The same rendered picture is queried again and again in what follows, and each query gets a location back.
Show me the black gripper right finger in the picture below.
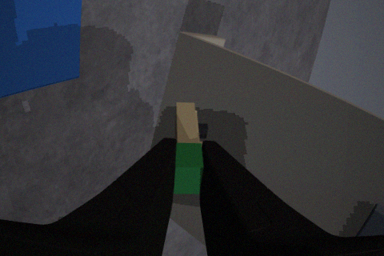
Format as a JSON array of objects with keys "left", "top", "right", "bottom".
[{"left": 199, "top": 140, "right": 384, "bottom": 256}]

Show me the blue square zone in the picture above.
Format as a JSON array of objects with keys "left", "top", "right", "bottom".
[{"left": 0, "top": 0, "right": 82, "bottom": 98}]

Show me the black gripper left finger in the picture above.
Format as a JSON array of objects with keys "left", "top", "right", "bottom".
[{"left": 0, "top": 138, "right": 176, "bottom": 256}]

